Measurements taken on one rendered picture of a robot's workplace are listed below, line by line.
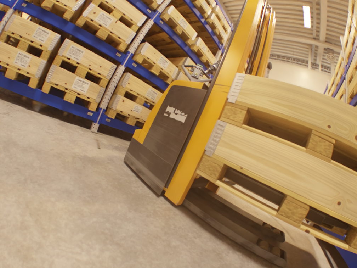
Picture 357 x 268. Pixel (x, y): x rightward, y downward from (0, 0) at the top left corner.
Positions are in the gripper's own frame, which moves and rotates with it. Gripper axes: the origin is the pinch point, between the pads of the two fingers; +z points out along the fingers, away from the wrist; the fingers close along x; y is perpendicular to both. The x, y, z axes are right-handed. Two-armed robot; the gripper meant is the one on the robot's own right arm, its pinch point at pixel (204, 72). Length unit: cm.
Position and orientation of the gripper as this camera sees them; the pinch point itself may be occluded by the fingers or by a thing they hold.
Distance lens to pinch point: 200.5
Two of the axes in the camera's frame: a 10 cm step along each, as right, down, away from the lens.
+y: 6.1, 7.9, -0.2
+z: -7.6, 5.8, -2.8
